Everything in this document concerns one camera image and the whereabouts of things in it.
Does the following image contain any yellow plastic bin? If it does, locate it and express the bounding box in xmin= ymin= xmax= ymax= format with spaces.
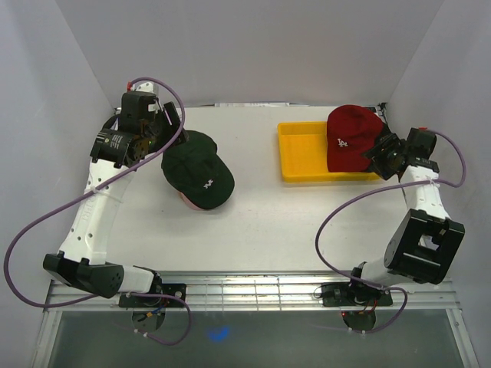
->
xmin=278 ymin=122 xmax=379 ymax=183

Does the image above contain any aluminium front rail frame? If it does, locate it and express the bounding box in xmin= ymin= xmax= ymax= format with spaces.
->
xmin=31 ymin=273 xmax=479 ymax=367

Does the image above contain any dark green Yankees cap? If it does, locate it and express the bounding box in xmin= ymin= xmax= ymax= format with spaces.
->
xmin=161 ymin=130 xmax=235 ymax=210

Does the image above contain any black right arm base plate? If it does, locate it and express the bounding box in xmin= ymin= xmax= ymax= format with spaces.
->
xmin=320 ymin=281 xmax=393 ymax=307

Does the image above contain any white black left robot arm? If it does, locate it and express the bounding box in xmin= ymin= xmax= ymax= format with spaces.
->
xmin=43 ymin=89 xmax=180 ymax=307

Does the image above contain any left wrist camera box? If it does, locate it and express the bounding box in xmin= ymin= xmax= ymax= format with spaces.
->
xmin=132 ymin=81 xmax=159 ymax=95

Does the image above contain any pink baseball cap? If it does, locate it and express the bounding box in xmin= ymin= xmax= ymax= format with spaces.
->
xmin=178 ymin=192 xmax=206 ymax=211

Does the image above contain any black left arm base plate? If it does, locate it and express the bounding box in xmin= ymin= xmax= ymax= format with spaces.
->
xmin=117 ymin=283 xmax=187 ymax=310

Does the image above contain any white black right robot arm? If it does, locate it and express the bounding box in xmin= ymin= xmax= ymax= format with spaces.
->
xmin=346 ymin=128 xmax=465 ymax=304

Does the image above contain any red baseball cap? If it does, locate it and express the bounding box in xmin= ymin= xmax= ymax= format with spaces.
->
xmin=326 ymin=105 xmax=384 ymax=173

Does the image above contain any black sport baseball cap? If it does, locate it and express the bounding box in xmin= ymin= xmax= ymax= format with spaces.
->
xmin=367 ymin=123 xmax=392 ymax=173

